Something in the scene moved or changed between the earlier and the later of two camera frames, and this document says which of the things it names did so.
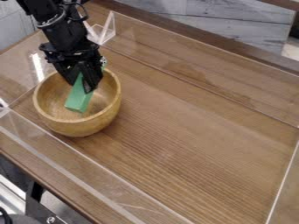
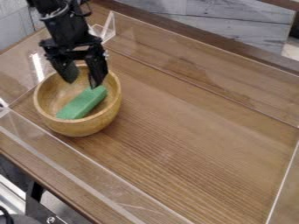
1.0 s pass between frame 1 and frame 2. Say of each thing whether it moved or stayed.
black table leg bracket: stayed
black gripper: stayed
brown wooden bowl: stayed
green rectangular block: moved
